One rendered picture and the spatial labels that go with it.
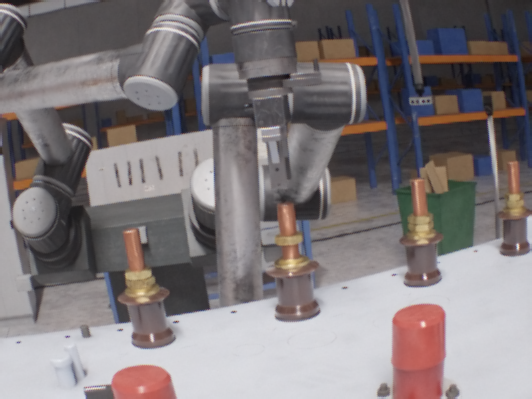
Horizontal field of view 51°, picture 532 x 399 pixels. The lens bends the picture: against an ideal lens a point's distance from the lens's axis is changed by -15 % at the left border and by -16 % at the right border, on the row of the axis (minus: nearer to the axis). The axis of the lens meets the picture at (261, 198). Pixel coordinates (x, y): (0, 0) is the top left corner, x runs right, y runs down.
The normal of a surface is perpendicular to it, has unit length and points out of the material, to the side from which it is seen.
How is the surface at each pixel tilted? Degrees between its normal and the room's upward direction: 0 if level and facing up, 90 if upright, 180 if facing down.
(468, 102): 90
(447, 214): 94
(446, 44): 90
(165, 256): 90
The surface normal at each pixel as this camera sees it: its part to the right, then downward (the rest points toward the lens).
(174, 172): 0.27, 0.13
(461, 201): 0.54, 0.14
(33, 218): 0.04, -0.36
